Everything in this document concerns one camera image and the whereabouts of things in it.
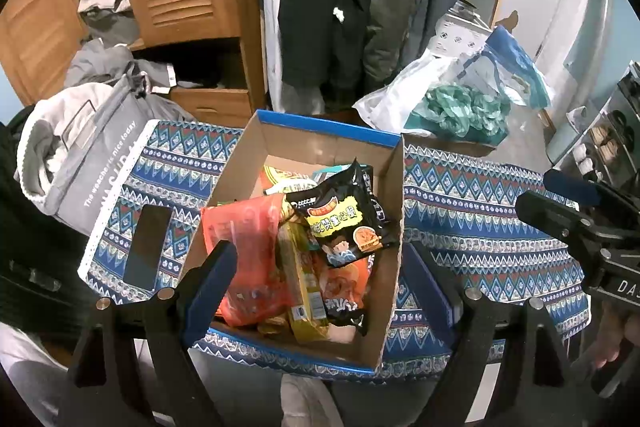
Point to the black smartphone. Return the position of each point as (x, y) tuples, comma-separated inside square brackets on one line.
[(147, 247)]

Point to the blue plastic bag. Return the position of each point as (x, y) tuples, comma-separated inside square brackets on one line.
[(510, 57)]

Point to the dark cloth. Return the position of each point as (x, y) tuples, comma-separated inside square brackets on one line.
[(30, 257)]

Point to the shoe rack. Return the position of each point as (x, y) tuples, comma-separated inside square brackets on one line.
[(620, 122)]

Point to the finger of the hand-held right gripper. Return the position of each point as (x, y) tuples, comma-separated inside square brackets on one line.
[(545, 209), (570, 187)]

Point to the grey clothes pile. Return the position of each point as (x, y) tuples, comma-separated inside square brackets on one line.
[(100, 62)]

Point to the orange black snack packet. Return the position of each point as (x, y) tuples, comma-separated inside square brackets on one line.
[(345, 287)]

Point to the teal snack packet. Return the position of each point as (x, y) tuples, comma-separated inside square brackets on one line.
[(332, 170)]

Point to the beige shoes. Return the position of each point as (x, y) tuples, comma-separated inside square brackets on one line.
[(605, 144)]

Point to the white door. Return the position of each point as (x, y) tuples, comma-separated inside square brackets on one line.
[(575, 17)]

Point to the patterned blue tablecloth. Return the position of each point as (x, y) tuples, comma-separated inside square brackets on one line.
[(475, 217)]

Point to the red snack packet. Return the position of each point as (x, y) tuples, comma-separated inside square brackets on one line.
[(245, 257)]

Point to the white cloth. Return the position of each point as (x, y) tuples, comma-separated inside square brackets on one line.
[(305, 402)]

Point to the blue cardboard box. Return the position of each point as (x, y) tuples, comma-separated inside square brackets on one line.
[(320, 137)]

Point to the grey tote bag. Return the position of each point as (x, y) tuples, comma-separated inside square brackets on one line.
[(110, 152)]

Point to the white hanging garment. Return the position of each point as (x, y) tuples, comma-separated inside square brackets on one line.
[(272, 7)]

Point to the white grey hoodie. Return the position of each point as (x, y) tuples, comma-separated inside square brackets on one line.
[(45, 132)]

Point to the folded grey clothes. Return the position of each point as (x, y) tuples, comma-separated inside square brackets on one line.
[(107, 7)]

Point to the teal patterned cloth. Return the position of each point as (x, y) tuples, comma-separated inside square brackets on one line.
[(460, 112)]

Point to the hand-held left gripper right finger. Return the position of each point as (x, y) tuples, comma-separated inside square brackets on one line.
[(430, 287)]

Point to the person's right hand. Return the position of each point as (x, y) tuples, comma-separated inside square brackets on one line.
[(612, 337)]

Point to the white laundry basket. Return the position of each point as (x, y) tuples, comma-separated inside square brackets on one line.
[(460, 39)]

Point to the light blue bin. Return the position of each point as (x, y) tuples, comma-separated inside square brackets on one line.
[(562, 137)]

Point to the white plastic bag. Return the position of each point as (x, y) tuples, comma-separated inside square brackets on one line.
[(400, 97)]

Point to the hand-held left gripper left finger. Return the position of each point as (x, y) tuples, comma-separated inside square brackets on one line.
[(210, 292)]

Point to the white shoes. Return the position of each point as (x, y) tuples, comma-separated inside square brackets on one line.
[(582, 159)]

